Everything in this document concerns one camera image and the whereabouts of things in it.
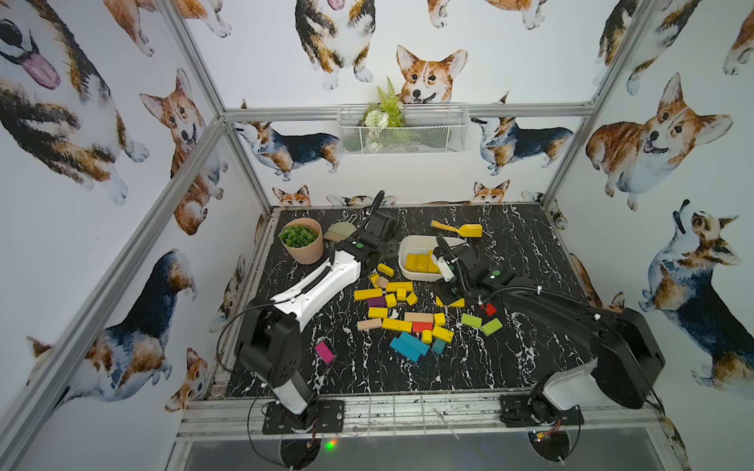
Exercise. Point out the yellow toy shovel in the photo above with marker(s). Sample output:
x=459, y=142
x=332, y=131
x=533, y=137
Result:
x=470, y=231

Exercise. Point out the magenta block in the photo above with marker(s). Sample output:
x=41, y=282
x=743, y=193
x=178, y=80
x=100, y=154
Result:
x=324, y=352

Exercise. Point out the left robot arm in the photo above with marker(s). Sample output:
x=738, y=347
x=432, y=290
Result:
x=269, y=343

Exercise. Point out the natural wood block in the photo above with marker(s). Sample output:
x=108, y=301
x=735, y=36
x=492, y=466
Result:
x=369, y=324
x=414, y=317

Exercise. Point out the natural wood block upper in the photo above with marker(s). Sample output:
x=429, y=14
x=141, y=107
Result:
x=414, y=317

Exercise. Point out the teal long block rear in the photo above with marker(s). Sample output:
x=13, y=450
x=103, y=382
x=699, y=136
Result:
x=414, y=343

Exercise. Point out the teal long block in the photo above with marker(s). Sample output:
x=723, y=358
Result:
x=405, y=350
x=414, y=343

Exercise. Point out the white wire wall basket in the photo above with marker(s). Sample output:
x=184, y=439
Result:
x=413, y=129

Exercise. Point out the green block left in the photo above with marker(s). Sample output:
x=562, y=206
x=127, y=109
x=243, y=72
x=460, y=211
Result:
x=471, y=321

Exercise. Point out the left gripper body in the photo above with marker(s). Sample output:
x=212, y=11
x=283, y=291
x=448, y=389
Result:
x=380, y=218

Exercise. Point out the small teal block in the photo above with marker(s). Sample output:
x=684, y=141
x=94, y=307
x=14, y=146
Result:
x=438, y=346

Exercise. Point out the teal long block front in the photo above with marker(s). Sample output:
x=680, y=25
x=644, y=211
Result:
x=405, y=350

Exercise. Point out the green block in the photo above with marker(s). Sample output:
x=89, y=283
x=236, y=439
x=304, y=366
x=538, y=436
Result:
x=471, y=321
x=491, y=327

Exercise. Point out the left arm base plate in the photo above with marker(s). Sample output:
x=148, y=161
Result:
x=322, y=416

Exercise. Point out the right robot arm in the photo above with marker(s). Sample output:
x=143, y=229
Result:
x=625, y=358

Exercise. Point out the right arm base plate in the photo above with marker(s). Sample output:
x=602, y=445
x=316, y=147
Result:
x=523, y=411

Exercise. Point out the purple block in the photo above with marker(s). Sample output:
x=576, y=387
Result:
x=377, y=302

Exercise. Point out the terracotta pot with plant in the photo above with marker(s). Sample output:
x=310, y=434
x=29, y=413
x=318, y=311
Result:
x=303, y=239

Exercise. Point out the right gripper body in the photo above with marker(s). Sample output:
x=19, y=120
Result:
x=452, y=289

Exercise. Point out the red block in pile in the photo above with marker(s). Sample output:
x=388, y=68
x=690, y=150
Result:
x=419, y=327

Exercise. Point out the yellow long block bottom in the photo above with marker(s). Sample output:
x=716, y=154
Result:
x=397, y=325

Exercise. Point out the green block right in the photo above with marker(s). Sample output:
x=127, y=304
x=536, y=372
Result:
x=491, y=327

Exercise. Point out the natural wood block lower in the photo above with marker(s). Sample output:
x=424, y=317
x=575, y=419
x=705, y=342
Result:
x=369, y=324

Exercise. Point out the artificial fern and flower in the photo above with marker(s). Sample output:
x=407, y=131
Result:
x=383, y=122

